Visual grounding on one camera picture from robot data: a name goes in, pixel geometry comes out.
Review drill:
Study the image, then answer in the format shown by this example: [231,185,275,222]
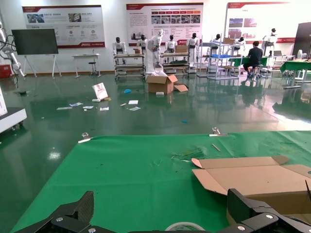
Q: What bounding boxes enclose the white red shopping bag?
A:
[91,82,109,100]

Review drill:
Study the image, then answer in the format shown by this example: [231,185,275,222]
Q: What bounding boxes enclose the metal roller rack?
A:
[113,53,147,81]
[160,51,191,75]

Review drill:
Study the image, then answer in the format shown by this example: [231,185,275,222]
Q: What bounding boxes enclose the translucent white tape roll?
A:
[164,221,207,233]

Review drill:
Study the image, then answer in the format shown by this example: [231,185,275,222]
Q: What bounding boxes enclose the black stool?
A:
[87,61,102,78]

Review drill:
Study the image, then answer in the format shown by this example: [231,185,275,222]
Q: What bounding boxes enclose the red wall cabinet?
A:
[0,64,13,79]

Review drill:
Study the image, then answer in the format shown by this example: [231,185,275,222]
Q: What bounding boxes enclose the white wrapped robot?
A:
[145,29,166,77]

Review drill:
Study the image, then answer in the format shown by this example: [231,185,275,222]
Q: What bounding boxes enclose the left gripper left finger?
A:
[21,191,110,233]

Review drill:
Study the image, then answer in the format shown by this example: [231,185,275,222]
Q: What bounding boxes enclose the loose cardboard flap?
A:
[173,83,190,93]

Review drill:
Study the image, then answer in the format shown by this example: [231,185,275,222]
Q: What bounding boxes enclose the white black humanoid robot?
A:
[165,34,178,53]
[137,34,149,50]
[261,27,279,55]
[234,36,246,50]
[187,32,201,74]
[112,36,127,65]
[211,33,223,55]

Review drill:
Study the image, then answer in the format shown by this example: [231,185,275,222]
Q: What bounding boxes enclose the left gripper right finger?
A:
[218,188,311,233]

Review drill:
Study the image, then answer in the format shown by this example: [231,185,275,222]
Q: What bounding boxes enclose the silver binder clip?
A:
[208,127,229,137]
[77,132,94,144]

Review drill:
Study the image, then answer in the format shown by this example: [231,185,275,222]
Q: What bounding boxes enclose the large black screen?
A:
[292,21,311,59]

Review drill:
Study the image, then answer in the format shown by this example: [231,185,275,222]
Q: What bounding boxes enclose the green covered workbench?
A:
[228,56,271,74]
[279,60,311,89]

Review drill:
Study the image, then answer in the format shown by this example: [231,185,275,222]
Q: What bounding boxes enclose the clear plastic scrap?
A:
[170,147,205,163]

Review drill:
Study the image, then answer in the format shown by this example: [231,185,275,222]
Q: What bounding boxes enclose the white mobile base cart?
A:
[0,85,28,134]

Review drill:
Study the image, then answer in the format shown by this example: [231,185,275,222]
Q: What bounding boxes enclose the big open cardboard box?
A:
[145,73,179,95]

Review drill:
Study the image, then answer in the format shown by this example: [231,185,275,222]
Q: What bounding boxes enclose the green table cloth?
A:
[10,130,311,233]

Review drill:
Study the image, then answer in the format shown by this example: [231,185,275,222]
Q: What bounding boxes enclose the open brown cardboard box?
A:
[191,155,311,226]

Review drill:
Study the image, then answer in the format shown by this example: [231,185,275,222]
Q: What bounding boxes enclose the white side table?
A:
[71,53,102,79]

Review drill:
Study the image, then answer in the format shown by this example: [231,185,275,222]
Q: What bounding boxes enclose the white red wall info board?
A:
[21,5,106,49]
[125,2,205,47]
[225,1,311,46]

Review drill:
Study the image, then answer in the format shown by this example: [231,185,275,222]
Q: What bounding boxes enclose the seated person dark shirt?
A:
[242,40,264,80]

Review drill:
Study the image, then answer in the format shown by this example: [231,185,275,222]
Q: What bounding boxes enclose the black display on white stand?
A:
[11,28,63,79]

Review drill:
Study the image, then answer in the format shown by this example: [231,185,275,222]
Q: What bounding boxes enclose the grey metal shelving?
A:
[196,41,240,81]

